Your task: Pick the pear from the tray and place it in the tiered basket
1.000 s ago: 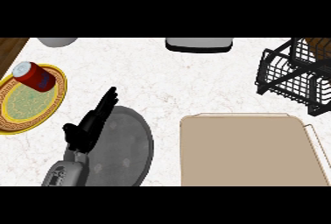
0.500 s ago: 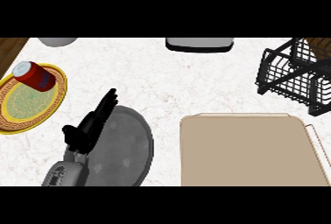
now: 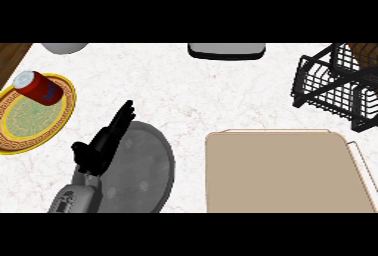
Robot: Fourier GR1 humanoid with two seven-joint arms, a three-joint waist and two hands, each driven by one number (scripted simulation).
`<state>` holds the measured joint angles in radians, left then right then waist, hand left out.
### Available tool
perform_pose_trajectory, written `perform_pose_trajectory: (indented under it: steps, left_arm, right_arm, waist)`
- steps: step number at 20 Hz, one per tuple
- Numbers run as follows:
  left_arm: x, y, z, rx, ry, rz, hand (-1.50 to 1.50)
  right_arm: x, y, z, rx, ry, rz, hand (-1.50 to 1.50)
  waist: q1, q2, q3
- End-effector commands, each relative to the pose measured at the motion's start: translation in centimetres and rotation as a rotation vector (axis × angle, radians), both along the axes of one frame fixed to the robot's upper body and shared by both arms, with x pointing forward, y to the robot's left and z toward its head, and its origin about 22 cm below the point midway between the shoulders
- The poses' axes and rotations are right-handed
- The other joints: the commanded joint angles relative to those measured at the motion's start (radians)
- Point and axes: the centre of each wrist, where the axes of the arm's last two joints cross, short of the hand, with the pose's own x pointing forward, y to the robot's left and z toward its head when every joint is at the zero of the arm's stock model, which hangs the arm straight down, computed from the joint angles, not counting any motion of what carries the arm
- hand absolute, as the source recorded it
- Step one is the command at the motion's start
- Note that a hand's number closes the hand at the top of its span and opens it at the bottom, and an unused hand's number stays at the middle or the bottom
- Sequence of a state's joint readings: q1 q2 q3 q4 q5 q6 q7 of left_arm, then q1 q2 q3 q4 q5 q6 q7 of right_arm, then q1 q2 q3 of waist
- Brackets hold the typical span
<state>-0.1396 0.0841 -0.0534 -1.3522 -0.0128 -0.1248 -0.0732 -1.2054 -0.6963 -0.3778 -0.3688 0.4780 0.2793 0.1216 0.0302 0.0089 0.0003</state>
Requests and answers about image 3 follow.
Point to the round grey placemat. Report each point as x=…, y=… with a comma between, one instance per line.
x=141, y=166

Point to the yellow patterned plate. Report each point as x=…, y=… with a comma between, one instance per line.
x=32, y=116

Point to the brown wooden object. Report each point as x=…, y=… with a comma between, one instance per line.
x=365, y=53

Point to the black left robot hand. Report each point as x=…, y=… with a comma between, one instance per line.
x=101, y=146

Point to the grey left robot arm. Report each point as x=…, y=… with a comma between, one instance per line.
x=75, y=199

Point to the red can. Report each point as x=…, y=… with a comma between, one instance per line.
x=41, y=88

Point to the grey rounded object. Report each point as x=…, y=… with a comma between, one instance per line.
x=64, y=47

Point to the beige tray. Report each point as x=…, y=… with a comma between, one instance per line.
x=281, y=173

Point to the brown wooden cabinet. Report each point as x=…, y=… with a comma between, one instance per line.
x=11, y=60

